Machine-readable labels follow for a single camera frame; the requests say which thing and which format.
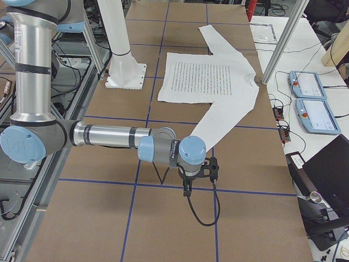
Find orange circuit board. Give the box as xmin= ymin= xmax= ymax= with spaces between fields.
xmin=273 ymin=107 xmax=285 ymax=121
xmin=278 ymin=127 xmax=291 ymax=144

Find wooden plank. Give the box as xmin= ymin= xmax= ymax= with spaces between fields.
xmin=321 ymin=21 xmax=348 ymax=67

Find orange circuit board lower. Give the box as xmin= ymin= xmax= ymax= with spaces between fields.
xmin=278 ymin=127 xmax=291 ymax=144

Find blue teach pendant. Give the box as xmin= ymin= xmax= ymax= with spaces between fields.
xmin=296 ymin=98 xmax=341 ymax=135
xmin=288 ymin=70 xmax=327 ymax=100

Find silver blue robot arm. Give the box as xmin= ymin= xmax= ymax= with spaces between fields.
xmin=1 ymin=1 xmax=219 ymax=197

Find aluminium frame post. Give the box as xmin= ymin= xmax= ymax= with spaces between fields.
xmin=261 ymin=0 xmax=309 ymax=85

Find clear plastic document sleeve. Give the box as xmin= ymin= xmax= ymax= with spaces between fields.
xmin=250 ymin=23 xmax=278 ymax=44

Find lower blue teach pendant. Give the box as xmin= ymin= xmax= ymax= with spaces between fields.
xmin=296 ymin=98 xmax=341 ymax=135

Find white long-sleeve printed shirt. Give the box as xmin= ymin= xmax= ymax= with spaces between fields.
xmin=158 ymin=25 xmax=259 ymax=150

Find orange circuit board upper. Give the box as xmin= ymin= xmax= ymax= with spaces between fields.
xmin=273 ymin=107 xmax=285 ymax=121

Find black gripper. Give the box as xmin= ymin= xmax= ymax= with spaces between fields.
xmin=178 ymin=157 xmax=219 ymax=197

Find upper blue teach pendant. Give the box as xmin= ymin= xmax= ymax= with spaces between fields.
xmin=288 ymin=70 xmax=327 ymax=100

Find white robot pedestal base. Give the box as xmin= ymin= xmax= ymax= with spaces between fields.
xmin=98 ymin=0 xmax=147 ymax=90

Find aluminium frame rail structure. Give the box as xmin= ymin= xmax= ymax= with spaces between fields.
xmin=1 ymin=21 xmax=109 ymax=261

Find black laptop computer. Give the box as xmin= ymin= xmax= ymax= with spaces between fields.
xmin=286 ymin=134 xmax=348 ymax=251

